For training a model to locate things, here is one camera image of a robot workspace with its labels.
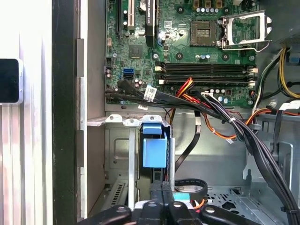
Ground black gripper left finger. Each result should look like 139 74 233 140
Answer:
77 182 165 225

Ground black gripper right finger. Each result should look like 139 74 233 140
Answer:
161 182 262 225

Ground black disk wire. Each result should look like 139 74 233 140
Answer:
151 179 208 204

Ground hard disk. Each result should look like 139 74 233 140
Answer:
139 123 175 188

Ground metal disk bay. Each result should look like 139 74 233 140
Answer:
86 113 176 211

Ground black RAM slot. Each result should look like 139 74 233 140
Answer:
155 61 256 68
158 78 256 86
158 73 256 80
156 66 258 73

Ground black expansion slot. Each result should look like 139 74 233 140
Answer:
115 0 123 35

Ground white expansion slot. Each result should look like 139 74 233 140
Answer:
127 0 135 27

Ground grey metal drive cage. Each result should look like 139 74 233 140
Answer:
243 98 300 225

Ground black PC case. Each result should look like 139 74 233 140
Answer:
51 0 300 225

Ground black square chip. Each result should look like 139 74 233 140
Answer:
128 45 143 59

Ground green motherboard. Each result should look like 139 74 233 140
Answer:
104 0 261 106

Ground metal locking lever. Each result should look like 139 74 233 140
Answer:
220 39 274 53

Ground CPU socket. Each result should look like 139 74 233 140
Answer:
189 20 218 47

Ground black graphics card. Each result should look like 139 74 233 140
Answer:
144 0 160 47

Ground metal socket cover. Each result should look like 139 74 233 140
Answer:
220 9 274 51

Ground grey power supply unit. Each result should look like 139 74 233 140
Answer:
257 0 300 47

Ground red orange disk wire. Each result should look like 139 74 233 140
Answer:
190 198 210 214

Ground black flat wire silver label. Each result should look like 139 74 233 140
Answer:
174 109 203 173

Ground black sleeved wire bundle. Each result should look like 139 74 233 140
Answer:
191 89 300 225

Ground black wire white label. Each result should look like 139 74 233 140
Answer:
104 79 211 113

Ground orange red yellow wires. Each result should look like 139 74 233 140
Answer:
168 77 270 141

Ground yellow black power wires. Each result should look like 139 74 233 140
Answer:
277 46 300 98

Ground black screen white frame device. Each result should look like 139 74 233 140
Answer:
0 58 24 105

